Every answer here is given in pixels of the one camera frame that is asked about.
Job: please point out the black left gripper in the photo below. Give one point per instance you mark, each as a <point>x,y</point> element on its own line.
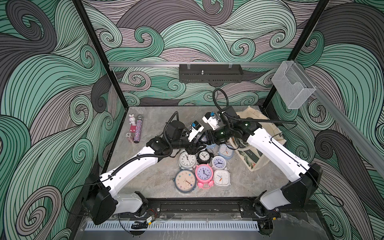
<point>192,148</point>

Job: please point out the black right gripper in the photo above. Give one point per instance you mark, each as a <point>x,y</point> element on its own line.
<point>213,140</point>

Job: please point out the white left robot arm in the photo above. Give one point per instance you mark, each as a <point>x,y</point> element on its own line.
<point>100,195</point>

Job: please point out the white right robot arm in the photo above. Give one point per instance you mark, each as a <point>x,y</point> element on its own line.
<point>303,177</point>

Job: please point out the black twin-bell alarm clock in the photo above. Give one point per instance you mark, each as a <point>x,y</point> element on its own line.
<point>204,157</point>

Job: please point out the silver twin-bell alarm clock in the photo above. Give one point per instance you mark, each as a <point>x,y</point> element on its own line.
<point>187,161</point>

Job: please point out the light blue square alarm clock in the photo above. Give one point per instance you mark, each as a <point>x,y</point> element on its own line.
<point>225,152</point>

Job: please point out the pink twin-bell alarm clock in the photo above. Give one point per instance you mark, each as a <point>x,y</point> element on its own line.
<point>204,175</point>

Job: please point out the white purple-face alarm clock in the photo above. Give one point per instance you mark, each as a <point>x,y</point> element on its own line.
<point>219,163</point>

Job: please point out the large round blue-rim clock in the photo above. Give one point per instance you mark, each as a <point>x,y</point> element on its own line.
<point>185,181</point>

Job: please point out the floral canvas tote bag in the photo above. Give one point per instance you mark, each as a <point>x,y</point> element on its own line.
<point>251,156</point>

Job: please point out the white square alarm clock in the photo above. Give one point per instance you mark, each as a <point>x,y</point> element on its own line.
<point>222,178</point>

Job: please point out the purple patterned tube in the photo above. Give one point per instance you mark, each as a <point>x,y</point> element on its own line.
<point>139,125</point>

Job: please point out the white rabbit figurine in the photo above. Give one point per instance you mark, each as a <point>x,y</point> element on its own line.
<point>132,121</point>

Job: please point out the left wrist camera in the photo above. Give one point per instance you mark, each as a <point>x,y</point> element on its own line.
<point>177,130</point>

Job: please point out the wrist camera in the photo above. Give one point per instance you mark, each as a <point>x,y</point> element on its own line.
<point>177,130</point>
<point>218,120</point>

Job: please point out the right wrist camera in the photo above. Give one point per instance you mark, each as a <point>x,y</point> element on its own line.
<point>218,120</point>

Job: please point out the black perforated wall tray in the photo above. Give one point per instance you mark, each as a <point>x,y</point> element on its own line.
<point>210,73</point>

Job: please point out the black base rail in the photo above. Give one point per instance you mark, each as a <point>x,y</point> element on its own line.
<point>246,207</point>

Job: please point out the clear acrylic wall holder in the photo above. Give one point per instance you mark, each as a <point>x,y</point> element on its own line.
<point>293,84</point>

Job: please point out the white slotted cable duct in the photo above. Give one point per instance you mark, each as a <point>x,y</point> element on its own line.
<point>177,225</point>

